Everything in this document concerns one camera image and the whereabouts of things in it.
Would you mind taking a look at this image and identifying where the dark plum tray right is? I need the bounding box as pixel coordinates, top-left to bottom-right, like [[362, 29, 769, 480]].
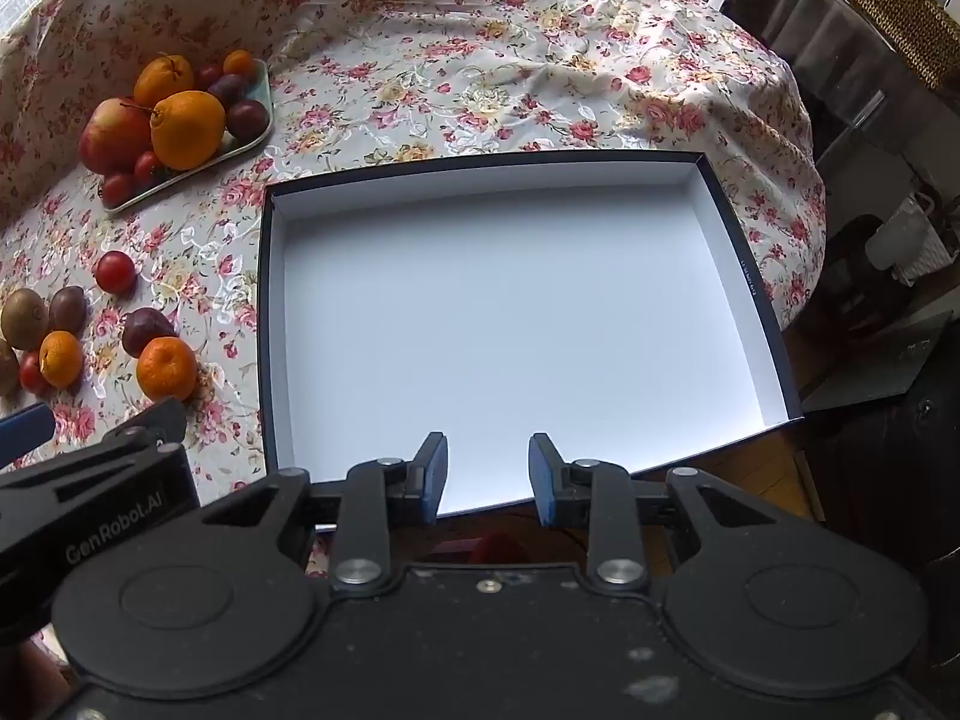
[[226, 99, 270, 143]]

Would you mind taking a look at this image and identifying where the dark plum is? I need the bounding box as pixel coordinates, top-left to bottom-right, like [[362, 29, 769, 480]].
[[49, 284, 86, 337], [122, 307, 176, 358]]

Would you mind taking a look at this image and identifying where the small cherry tomato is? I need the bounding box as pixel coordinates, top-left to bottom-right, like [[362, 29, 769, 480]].
[[20, 351, 49, 397]]

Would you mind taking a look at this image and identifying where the dark plum tray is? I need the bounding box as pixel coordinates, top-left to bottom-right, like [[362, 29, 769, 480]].
[[206, 73, 249, 109], [226, 99, 270, 143]]

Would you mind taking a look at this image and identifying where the cherry tomato tray middle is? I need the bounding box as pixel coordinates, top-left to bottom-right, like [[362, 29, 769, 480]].
[[133, 151, 166, 188]]

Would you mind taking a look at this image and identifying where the brown kiwi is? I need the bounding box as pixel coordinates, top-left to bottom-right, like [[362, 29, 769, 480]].
[[2, 288, 49, 351], [0, 338, 20, 398]]

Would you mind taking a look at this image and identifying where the large orange with stem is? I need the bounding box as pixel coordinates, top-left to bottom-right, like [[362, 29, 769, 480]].
[[149, 89, 226, 172]]

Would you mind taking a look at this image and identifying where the floral tablecloth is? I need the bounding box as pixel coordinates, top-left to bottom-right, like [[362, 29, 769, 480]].
[[2, 0, 827, 500]]

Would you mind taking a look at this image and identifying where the light green tray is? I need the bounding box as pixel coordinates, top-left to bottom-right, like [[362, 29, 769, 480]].
[[106, 59, 274, 216]]

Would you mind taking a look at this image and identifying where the woven wicker basket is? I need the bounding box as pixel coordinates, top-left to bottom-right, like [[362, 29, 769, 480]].
[[851, 0, 958, 96]]

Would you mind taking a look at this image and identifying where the small mandarin on tray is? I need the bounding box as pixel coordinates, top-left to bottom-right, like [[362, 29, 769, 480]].
[[221, 49, 259, 82]]

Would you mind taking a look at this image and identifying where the rear orange on tray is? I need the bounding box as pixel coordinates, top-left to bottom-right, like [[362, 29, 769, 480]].
[[132, 54, 194, 107]]

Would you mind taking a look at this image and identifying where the cherry tomato tray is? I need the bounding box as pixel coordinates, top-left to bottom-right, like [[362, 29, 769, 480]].
[[133, 151, 166, 188], [99, 172, 137, 210]]

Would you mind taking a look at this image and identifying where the cherry tomato tray front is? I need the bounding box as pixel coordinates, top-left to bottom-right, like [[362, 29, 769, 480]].
[[99, 172, 137, 210]]

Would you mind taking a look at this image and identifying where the small mandarin orange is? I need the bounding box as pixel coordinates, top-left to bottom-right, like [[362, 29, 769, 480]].
[[39, 330, 83, 388]]

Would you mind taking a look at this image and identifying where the dark plum tray middle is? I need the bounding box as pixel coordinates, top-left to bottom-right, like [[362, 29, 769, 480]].
[[206, 73, 249, 109]]

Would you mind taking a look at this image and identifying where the white box with dark rim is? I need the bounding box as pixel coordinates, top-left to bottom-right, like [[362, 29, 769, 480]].
[[257, 149, 800, 515]]

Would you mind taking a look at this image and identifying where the red apple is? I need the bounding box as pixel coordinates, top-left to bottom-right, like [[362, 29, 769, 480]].
[[78, 98, 151, 176]]

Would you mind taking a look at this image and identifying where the dark red fruit tray rear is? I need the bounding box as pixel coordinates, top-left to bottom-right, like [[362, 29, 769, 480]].
[[194, 64, 223, 91]]

